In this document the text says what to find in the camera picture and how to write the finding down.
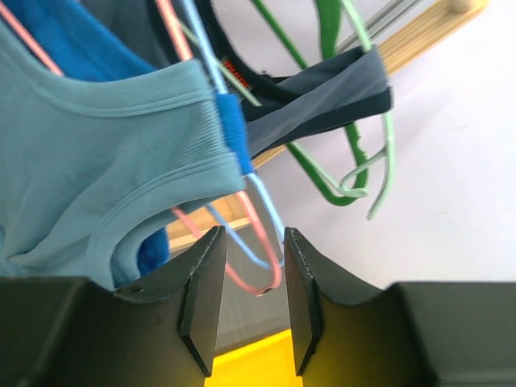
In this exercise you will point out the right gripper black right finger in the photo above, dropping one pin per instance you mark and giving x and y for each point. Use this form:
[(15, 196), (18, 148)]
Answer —
[(309, 275)]

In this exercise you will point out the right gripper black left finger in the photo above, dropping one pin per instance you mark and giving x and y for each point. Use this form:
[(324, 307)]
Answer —
[(175, 324)]

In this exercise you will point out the pink wire hanger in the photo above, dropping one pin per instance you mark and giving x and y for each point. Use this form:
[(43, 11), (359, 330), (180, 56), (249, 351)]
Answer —
[(253, 218)]

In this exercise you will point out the light blue tank top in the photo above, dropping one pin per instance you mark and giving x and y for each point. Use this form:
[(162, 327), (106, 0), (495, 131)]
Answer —
[(91, 169)]

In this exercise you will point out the royal blue tank top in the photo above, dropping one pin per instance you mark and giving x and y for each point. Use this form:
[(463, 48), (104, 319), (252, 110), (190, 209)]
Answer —
[(86, 41)]

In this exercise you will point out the light blue wire hanger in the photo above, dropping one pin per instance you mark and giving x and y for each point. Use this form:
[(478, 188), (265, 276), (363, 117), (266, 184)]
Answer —
[(235, 133)]

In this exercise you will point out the mint green hanger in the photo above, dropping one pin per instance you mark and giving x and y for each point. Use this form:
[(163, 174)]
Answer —
[(371, 128)]

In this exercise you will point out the dark navy tank top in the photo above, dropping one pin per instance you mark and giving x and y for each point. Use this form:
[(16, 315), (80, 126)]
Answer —
[(353, 83)]

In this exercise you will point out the dark green hanger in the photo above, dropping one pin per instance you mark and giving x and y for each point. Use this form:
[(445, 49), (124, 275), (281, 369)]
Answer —
[(337, 194)]

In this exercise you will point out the yellow plastic tray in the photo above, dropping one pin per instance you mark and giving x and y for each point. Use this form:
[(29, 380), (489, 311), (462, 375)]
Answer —
[(268, 362)]

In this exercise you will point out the wooden clothes rack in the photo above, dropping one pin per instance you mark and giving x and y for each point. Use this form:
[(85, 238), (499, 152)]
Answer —
[(421, 34)]

